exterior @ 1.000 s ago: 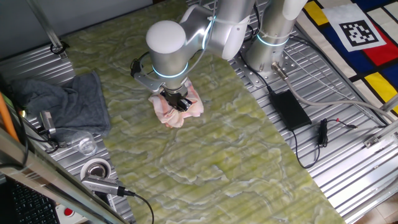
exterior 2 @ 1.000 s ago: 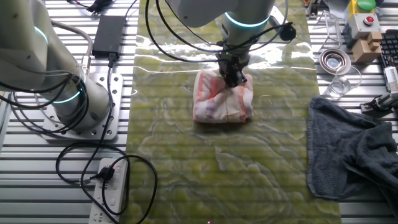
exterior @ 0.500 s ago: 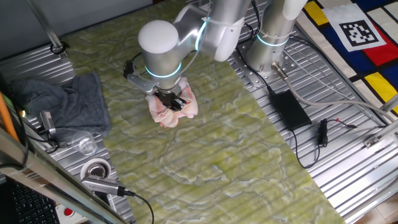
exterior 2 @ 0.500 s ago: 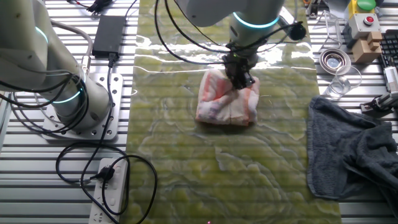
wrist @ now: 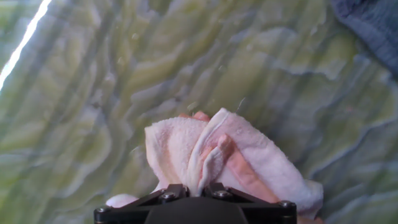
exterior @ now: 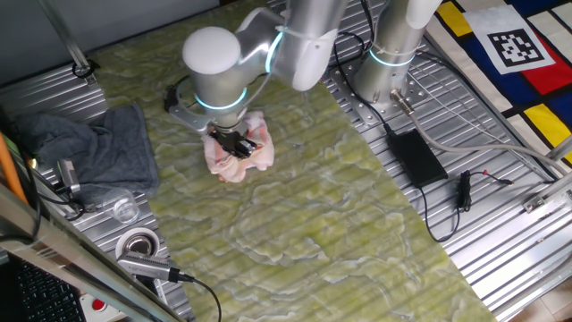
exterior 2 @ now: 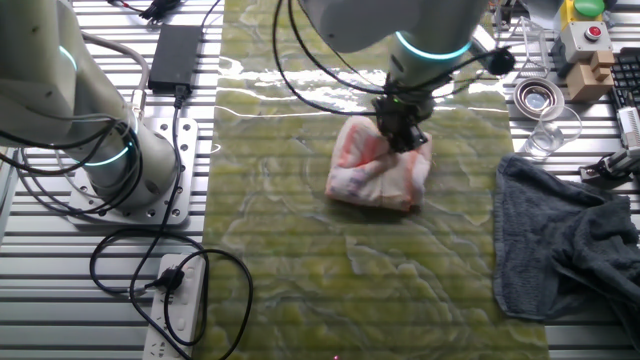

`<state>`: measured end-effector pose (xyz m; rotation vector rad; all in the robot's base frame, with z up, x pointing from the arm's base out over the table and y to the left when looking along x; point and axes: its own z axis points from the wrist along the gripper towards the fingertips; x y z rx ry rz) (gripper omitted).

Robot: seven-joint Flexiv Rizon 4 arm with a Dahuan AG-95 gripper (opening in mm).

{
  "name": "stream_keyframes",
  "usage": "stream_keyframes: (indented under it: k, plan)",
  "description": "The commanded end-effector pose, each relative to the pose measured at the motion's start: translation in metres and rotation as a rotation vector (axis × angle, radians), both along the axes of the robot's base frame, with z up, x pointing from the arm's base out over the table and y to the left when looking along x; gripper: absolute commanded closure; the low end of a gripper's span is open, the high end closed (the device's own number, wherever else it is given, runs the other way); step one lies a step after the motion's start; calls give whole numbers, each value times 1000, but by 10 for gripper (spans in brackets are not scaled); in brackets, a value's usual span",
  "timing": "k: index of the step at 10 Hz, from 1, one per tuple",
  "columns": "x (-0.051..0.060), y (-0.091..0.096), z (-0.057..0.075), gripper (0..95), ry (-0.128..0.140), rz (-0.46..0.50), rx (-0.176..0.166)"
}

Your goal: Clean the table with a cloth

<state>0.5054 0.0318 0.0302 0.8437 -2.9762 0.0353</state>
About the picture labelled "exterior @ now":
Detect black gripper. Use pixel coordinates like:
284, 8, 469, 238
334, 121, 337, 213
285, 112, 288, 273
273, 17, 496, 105
208, 127, 260, 161

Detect white cloth with pink stripes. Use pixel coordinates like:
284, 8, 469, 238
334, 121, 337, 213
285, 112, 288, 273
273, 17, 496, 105
200, 110, 276, 184

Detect colourful block pattern cloth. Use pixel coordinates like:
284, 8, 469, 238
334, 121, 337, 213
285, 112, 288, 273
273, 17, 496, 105
426, 0, 572, 166

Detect green marble pattern mat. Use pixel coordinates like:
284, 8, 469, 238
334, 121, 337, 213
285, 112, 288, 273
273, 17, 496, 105
91, 0, 500, 322

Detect dark grey towel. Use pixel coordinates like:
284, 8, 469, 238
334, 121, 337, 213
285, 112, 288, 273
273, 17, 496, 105
15, 102, 161, 199

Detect clear glass cup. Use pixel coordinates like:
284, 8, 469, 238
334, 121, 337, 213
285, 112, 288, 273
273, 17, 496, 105
101, 187, 142, 225

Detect round steel bowl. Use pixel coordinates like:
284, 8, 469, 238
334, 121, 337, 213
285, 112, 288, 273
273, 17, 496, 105
114, 226, 161, 260

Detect black power adapter brick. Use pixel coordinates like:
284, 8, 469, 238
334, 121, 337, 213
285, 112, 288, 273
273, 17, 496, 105
386, 128, 449, 189

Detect grey box with red button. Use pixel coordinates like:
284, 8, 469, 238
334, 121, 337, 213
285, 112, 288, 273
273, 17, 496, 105
80, 292, 127, 322

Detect orange tube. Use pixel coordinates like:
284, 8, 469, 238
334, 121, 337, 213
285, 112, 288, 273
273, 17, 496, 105
0, 131, 29, 205

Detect black keyboard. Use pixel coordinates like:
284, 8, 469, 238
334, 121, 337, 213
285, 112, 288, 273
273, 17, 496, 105
13, 258, 87, 322

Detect white paper marker tag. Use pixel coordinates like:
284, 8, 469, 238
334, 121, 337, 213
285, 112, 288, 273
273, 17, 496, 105
463, 4, 556, 76

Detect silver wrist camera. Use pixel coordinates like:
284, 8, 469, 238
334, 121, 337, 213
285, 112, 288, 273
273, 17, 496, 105
167, 105, 211, 135

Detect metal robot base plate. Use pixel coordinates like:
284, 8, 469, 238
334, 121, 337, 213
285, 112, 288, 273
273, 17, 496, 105
324, 57, 429, 127

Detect silver ribbed camera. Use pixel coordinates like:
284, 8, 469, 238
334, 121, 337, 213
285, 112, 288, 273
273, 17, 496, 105
116, 250, 182, 284

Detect thick grey cable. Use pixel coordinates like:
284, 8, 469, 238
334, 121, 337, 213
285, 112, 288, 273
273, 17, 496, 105
389, 88, 572, 175

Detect small grey camera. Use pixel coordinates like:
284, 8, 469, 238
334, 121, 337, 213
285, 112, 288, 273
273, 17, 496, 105
56, 158, 82, 194

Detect slim aluminium post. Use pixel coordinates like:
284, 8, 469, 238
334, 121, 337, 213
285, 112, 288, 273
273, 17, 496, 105
38, 0, 98, 86

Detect aluminium frame beam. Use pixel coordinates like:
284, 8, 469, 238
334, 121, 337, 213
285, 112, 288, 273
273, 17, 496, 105
0, 185, 184, 322

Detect black bundled thin cable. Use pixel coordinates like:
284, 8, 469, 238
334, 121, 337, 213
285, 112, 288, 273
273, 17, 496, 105
418, 169, 515, 243

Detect aluminium profile with bracket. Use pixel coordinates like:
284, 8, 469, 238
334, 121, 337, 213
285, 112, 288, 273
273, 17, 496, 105
521, 133, 572, 214

